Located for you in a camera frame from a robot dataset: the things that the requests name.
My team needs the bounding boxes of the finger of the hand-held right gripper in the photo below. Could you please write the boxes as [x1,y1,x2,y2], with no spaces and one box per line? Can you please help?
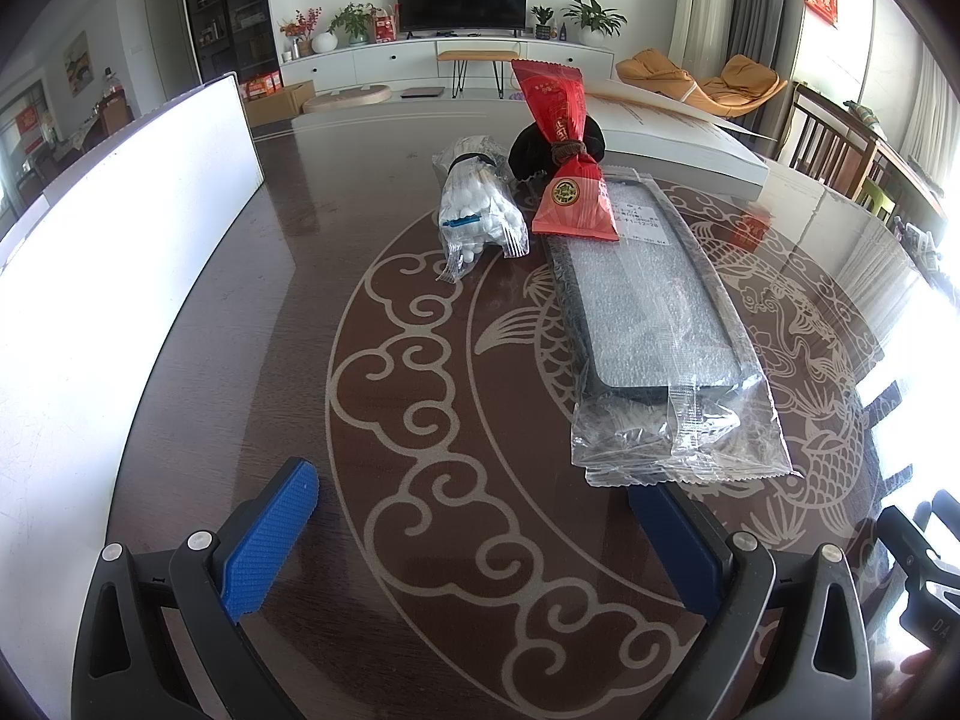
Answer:
[874,504,960,651]

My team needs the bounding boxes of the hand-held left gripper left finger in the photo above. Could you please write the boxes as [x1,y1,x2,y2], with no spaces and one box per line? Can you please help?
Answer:
[71,456,320,720]

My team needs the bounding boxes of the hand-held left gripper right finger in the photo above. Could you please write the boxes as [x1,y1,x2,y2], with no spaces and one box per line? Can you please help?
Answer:
[628,481,875,720]

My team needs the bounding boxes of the phone case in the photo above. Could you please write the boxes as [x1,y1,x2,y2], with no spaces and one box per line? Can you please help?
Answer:
[541,169,805,488]

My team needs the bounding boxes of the white upright board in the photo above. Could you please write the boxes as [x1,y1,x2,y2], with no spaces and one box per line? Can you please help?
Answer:
[0,73,265,691]

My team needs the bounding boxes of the red snack packet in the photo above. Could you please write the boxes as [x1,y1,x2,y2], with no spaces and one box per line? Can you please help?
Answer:
[510,58,623,242]

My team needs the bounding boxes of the clear bag of cotton swabs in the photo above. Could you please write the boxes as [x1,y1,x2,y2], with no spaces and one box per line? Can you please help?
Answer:
[431,133,530,286]

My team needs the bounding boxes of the black hair scrunchie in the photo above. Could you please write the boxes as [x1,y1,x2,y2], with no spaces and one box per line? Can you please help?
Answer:
[508,116,607,179]

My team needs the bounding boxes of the brown cardboard box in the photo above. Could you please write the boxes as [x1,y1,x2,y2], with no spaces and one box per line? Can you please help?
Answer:
[244,81,317,128]

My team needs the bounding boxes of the dark wooden chair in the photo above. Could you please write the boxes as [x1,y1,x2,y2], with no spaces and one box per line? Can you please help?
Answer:
[776,82,946,227]

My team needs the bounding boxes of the orange lounge chair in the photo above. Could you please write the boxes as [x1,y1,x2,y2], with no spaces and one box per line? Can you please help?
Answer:
[615,49,703,92]
[690,54,789,118]

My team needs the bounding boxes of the white television cabinet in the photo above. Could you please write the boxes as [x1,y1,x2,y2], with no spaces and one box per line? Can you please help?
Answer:
[277,36,616,103]

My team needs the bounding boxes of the red flowers in vase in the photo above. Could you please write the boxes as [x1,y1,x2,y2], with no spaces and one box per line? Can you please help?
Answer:
[279,7,323,60]

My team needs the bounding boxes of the bushy green potted plant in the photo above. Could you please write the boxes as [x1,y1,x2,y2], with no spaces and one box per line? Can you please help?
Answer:
[328,2,380,47]

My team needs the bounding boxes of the wooden bench with metal legs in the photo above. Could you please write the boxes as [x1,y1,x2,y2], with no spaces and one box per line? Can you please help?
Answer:
[437,49,512,100]

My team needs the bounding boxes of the dark glass display cabinet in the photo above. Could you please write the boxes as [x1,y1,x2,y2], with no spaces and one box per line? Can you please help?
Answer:
[178,0,280,88]

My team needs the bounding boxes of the large potted plant white pot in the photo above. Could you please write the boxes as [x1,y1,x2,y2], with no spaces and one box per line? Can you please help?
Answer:
[561,0,628,47]

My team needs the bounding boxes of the grey and white curtains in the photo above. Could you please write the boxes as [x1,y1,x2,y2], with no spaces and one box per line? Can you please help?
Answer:
[671,0,808,77]

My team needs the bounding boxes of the black television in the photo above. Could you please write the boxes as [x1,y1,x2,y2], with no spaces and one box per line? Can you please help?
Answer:
[395,0,530,39]

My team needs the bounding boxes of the framed wall picture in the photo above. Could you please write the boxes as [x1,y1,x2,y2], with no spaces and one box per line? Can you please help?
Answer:
[64,31,93,95]

